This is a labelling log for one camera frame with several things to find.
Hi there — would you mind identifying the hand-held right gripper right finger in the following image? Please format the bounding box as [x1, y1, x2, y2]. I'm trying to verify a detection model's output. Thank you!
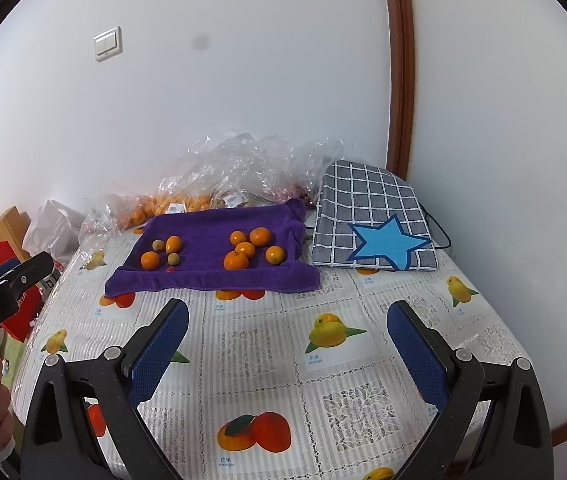
[386, 300, 554, 480]

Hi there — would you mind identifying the purple towel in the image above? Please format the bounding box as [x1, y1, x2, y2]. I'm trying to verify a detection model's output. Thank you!
[104, 199, 321, 297]

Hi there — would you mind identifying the fruit-print lace tablecloth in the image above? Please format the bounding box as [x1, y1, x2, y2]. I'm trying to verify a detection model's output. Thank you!
[10, 230, 534, 480]

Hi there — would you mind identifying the red paper bag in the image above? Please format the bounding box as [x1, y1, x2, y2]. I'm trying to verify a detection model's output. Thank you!
[0, 240, 46, 343]

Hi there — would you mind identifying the brown wooden door frame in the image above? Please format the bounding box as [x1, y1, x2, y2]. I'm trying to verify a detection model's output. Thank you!
[381, 0, 417, 181]

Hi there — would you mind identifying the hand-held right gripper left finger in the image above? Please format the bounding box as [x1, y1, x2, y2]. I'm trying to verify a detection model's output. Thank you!
[20, 298, 190, 480]

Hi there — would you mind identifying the white plastic bag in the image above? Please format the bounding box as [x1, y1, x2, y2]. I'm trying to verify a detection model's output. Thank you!
[22, 200, 86, 263]

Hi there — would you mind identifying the white light switch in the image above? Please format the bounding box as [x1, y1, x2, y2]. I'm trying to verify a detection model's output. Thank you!
[94, 26, 123, 62]

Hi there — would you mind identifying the grey checked cushion blue star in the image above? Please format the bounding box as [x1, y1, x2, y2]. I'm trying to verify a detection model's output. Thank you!
[311, 160, 438, 272]

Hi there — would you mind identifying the clear plastic bag of oranges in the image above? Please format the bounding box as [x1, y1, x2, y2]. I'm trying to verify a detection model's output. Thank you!
[80, 150, 229, 233]

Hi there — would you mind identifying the black cable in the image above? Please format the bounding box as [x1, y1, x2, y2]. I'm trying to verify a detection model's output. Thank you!
[421, 205, 454, 251]

